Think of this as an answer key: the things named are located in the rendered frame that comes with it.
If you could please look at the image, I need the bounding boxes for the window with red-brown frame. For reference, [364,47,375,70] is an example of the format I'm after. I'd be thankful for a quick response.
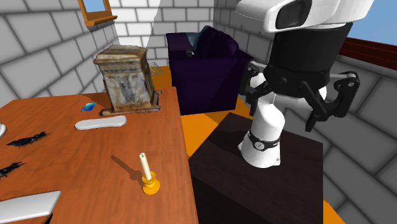
[337,0,397,71]

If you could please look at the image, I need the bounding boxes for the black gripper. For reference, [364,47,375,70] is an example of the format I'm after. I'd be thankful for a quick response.
[238,22,361,133]

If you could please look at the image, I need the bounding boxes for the white candle in yellow holder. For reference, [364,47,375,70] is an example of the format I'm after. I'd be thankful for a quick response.
[138,151,162,197]

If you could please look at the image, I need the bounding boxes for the brown wooden desk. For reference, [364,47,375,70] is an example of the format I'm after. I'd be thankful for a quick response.
[0,87,199,224]

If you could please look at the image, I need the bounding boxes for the weathered beige toaster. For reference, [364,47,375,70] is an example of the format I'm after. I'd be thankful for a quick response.
[93,44,163,117]

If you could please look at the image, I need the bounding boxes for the dark purple armchair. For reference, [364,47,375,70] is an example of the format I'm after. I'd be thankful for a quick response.
[165,25,254,116]

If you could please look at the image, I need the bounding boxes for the dark robot stand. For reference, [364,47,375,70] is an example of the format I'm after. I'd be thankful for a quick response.
[188,111,325,224]

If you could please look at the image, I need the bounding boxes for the window with light wooden frame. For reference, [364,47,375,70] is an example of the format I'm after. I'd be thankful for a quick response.
[76,0,118,28]

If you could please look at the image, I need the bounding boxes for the grey wire mesh object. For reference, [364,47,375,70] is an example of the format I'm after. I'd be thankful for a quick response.
[150,61,165,78]

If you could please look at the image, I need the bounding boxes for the black jagged object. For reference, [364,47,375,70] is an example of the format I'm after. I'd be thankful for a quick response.
[6,131,51,148]
[0,161,27,179]

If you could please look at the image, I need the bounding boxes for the white oblong remote control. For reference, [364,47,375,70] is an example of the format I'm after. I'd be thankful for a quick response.
[74,115,128,131]

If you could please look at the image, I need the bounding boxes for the grey flat tablet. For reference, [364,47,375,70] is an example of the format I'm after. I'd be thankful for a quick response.
[0,190,62,224]

